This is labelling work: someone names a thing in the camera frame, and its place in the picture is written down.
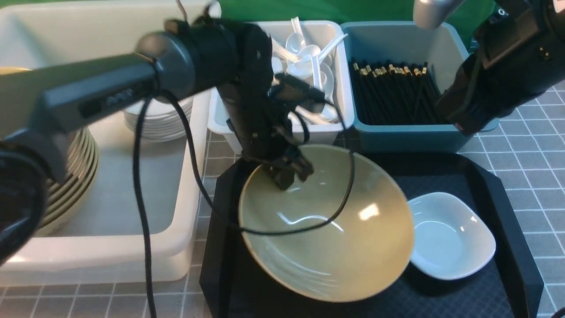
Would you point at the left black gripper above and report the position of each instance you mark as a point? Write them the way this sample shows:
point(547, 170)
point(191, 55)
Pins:
point(258, 115)

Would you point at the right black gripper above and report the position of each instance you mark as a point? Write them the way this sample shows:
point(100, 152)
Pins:
point(479, 94)

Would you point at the yellow noodle bowl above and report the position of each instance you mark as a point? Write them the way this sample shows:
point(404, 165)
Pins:
point(359, 254)

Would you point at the white square sauce dish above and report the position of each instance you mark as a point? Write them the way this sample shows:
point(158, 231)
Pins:
point(451, 241)

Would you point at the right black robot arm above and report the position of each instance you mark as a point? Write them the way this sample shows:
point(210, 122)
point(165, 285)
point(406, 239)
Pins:
point(528, 26)

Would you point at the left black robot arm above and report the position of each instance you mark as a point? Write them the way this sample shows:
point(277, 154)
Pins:
point(39, 108)

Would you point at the green cloth backdrop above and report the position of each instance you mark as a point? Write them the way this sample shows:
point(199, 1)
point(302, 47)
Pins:
point(331, 9)

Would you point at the pile of black chopsticks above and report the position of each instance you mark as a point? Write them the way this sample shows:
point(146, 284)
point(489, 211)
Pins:
point(395, 93)

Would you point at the pile of white spoons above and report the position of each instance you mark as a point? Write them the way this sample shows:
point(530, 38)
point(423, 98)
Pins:
point(314, 51)

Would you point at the blue-grey chopstick bin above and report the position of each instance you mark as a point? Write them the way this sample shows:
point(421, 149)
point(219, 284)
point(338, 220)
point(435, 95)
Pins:
point(403, 41)

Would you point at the black serving tray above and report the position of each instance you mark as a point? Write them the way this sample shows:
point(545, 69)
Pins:
point(510, 286)

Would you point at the stack of white dishes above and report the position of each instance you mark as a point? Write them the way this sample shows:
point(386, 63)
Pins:
point(161, 122)

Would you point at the large white plastic tub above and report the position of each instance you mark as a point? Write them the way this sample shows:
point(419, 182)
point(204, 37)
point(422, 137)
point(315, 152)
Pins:
point(102, 243)

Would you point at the stack of yellow bowls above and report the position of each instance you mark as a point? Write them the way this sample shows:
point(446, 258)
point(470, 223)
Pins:
point(65, 198)

